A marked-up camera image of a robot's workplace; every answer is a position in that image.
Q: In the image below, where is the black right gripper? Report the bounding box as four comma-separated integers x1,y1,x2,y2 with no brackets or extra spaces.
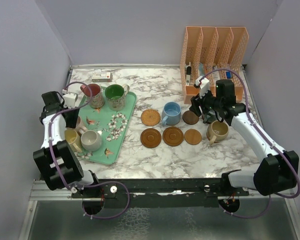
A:
190,86,223,117

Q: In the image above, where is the dark walnut coaster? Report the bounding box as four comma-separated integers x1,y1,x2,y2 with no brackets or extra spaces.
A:
182,110,199,125

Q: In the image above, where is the grey mug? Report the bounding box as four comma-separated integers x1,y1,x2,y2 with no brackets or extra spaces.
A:
201,112,217,125

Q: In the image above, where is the blue mug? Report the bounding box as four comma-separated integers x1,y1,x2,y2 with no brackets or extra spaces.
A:
161,102,182,126

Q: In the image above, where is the tan mug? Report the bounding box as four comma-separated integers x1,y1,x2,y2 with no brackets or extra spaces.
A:
206,120,229,145

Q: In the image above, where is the woven rattan coaster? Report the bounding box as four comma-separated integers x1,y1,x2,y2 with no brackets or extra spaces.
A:
140,109,161,127

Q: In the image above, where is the brown ringed wooden coaster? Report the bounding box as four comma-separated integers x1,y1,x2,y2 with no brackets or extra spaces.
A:
140,128,162,149

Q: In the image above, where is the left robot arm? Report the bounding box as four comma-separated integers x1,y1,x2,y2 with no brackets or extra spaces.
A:
33,91,101,198

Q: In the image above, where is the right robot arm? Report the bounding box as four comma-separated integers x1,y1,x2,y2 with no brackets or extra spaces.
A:
189,76,299,196

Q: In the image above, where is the pink mug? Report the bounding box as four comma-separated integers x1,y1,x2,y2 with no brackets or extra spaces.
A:
75,116,88,136

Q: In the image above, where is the yellow mug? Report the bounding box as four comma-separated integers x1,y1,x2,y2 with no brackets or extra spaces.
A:
64,128,83,153

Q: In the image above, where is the white cream mug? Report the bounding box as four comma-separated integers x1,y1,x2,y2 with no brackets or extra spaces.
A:
80,130,102,152

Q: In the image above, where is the red floral mug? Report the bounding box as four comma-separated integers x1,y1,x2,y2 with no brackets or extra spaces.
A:
80,83,105,109

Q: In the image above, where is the white printed packet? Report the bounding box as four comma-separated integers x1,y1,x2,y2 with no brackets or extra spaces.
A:
211,65,221,82

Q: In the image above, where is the black grey marker pen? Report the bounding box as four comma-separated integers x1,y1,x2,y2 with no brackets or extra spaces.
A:
185,64,192,86

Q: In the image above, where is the green serving tray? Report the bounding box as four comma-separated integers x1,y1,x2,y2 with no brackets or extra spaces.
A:
75,92,137,165

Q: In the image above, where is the white blue packet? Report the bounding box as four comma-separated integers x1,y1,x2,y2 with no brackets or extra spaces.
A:
198,62,205,76

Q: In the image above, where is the small white red box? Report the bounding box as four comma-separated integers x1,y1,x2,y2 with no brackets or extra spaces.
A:
91,72,113,83

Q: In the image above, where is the green floral mug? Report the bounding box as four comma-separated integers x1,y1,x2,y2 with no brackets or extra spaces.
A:
104,84,130,112

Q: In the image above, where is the peach plastic file organizer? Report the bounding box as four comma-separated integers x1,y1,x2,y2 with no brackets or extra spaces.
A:
179,26,249,104

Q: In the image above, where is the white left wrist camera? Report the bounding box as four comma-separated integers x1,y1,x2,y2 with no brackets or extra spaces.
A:
62,92,78,109

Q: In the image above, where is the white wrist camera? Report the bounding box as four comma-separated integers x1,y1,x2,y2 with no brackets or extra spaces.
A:
62,92,78,109
194,76,210,98

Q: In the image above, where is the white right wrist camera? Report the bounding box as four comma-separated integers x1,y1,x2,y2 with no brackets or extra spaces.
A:
194,76,210,98

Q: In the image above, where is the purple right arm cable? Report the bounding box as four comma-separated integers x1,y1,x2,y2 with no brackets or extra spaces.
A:
196,68,300,220

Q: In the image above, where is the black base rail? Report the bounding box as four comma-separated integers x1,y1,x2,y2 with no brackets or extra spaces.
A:
71,177,249,209

